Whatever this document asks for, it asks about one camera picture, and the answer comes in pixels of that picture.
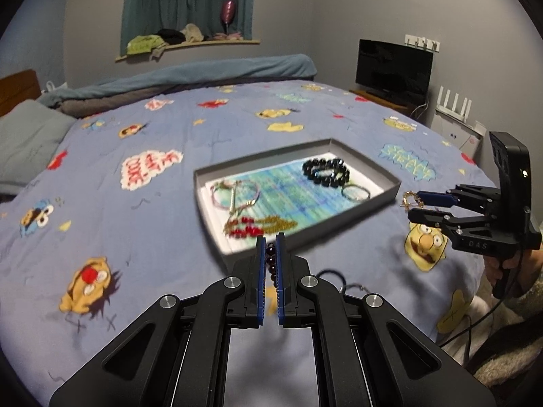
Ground gold chain bracelet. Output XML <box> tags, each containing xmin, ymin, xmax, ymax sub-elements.
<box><xmin>399</xmin><ymin>190</ymin><xmax>425</xmax><ymax>213</ymax></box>

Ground black hair tie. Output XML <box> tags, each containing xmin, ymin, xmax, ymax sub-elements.
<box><xmin>315</xmin><ymin>267</ymin><xmax>375</xmax><ymax>302</ymax></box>

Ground dark maroon bead bracelet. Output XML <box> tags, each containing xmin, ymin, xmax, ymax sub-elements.
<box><xmin>265</xmin><ymin>240</ymin><xmax>280</xmax><ymax>289</ymax></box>

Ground thin silver bangle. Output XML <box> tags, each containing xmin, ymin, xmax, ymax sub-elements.
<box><xmin>341</xmin><ymin>183</ymin><xmax>372</xmax><ymax>202</ymax></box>

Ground person right hand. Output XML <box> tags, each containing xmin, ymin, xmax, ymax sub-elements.
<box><xmin>483</xmin><ymin>244</ymin><xmax>543</xmax><ymax>302</ymax></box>

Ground white wifi router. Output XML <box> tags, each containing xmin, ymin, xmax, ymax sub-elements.
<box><xmin>431</xmin><ymin>85</ymin><xmax>487</xmax><ymax>160</ymax></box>

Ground printed paper tray liner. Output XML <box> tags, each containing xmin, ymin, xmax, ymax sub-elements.
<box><xmin>199</xmin><ymin>152</ymin><xmax>385</xmax><ymax>254</ymax></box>

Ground grey shallow box tray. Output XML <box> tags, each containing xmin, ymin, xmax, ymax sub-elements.
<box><xmin>194</xmin><ymin>139</ymin><xmax>401</xmax><ymax>262</ymax></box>

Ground wooden TV stand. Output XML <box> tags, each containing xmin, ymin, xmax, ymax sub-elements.
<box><xmin>350</xmin><ymin>89</ymin><xmax>418</xmax><ymax>116</ymax></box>

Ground black flat television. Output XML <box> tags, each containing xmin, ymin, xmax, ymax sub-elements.
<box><xmin>355</xmin><ymin>39</ymin><xmax>433</xmax><ymax>105</ymax></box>

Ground Sesame Street blue bedsheet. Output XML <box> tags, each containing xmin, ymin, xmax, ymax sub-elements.
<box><xmin>1</xmin><ymin>80</ymin><xmax>491</xmax><ymax>406</ymax></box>

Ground folded teal blanket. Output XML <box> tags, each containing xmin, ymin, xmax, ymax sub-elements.
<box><xmin>38</xmin><ymin>53</ymin><xmax>318</xmax><ymax>119</ymax></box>

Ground pink cloth on sill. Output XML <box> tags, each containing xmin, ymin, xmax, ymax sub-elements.
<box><xmin>212</xmin><ymin>32</ymin><xmax>244</xmax><ymax>41</ymax></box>

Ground wooden window sill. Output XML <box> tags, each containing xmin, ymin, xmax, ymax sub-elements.
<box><xmin>114</xmin><ymin>40</ymin><xmax>261</xmax><ymax>63</ymax></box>

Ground grey-green pillow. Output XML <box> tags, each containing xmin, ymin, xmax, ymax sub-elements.
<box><xmin>0</xmin><ymin>99</ymin><xmax>76</xmax><ymax>196</ymax></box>

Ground beige cloth on sill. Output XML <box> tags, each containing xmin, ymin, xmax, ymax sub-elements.
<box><xmin>181</xmin><ymin>23</ymin><xmax>204</xmax><ymax>43</ymax></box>

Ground black cloth on sill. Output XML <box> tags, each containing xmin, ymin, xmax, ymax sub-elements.
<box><xmin>156</xmin><ymin>28</ymin><xmax>186</xmax><ymax>46</ymax></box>

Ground green cloth on sill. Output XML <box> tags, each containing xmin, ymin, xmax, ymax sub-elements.
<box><xmin>126</xmin><ymin>35</ymin><xmax>168</xmax><ymax>59</ymax></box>

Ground white plastic bag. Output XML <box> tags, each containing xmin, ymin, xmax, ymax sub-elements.
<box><xmin>41</xmin><ymin>81</ymin><xmax>68</xmax><ymax>94</ymax></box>

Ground pink balloon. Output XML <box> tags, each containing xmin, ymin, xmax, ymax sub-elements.
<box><xmin>220</xmin><ymin>0</ymin><xmax>237</xmax><ymax>35</ymax></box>

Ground wooden headboard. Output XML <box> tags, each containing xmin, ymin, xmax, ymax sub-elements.
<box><xmin>0</xmin><ymin>69</ymin><xmax>41</xmax><ymax>117</ymax></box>

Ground red bead gold necklace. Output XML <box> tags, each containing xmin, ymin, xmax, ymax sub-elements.
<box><xmin>223</xmin><ymin>213</ymin><xmax>298</xmax><ymax>239</ymax></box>

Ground black cable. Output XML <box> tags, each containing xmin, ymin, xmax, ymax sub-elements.
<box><xmin>436</xmin><ymin>253</ymin><xmax>527</xmax><ymax>369</ymax></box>

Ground pink cord bracelet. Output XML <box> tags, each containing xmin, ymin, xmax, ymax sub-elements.
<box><xmin>210</xmin><ymin>179</ymin><xmax>262</xmax><ymax>216</ymax></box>

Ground black bead bracelet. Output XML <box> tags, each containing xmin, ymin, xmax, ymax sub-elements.
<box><xmin>301</xmin><ymin>157</ymin><xmax>352</xmax><ymax>190</ymax></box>

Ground white wall hook rack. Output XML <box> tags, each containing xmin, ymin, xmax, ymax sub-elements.
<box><xmin>404</xmin><ymin>34</ymin><xmax>441</xmax><ymax>53</ymax></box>

